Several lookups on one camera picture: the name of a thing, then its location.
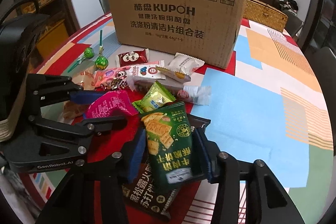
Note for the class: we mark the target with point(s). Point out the green lollipop left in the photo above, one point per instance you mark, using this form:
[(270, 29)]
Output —
[(87, 54)]

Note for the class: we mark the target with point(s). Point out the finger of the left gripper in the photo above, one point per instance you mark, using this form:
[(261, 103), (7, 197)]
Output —
[(45, 90), (84, 129)]

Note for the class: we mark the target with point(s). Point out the brown cardboard box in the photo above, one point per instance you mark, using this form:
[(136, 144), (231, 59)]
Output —
[(205, 29)]

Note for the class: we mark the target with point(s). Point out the green lollipop right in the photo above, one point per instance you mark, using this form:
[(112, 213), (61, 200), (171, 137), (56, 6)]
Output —
[(101, 62)]

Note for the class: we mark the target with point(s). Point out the dark brown snack bar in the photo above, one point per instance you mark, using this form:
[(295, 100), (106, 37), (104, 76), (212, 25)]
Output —
[(198, 95)]

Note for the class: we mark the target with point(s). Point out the woven wicker basket box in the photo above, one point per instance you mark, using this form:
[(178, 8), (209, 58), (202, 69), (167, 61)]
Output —
[(265, 14)]

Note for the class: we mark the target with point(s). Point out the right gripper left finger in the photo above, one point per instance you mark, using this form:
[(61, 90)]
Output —
[(73, 199)]

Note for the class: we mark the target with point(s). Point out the black truffle cracker pack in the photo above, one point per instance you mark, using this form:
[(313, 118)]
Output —
[(142, 194)]

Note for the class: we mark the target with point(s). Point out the pink bear snack bar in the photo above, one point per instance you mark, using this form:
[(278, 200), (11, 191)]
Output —
[(143, 71)]

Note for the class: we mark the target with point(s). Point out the red panda snack packet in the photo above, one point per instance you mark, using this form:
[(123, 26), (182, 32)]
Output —
[(132, 58)]

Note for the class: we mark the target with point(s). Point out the small green snack packet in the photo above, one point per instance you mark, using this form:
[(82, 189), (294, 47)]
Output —
[(157, 96)]

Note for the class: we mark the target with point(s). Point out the green lollipop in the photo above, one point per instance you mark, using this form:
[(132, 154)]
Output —
[(101, 62), (87, 54)]

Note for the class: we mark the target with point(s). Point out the pink snack packet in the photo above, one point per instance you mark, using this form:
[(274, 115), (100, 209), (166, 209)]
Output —
[(110, 104)]

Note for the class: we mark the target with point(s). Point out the green cracker snack bag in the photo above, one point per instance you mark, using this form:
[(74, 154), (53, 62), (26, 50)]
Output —
[(172, 155)]

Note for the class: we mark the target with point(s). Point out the grey chair far end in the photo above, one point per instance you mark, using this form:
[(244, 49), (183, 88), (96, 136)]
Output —
[(105, 6)]

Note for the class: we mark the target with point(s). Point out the white pillow snack packet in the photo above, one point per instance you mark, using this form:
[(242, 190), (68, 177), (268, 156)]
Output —
[(185, 64)]

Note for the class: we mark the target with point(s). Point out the orange beige snack packet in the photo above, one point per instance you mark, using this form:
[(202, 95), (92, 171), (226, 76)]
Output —
[(85, 78)]

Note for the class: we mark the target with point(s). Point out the colourful patchwork tablecloth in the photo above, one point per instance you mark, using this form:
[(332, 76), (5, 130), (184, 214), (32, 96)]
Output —
[(266, 105)]

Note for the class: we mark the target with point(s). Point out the yellow striped snack packet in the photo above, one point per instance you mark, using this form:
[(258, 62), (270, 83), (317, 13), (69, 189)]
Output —
[(177, 76)]

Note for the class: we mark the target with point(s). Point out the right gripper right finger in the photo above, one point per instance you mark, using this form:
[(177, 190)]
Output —
[(266, 199)]

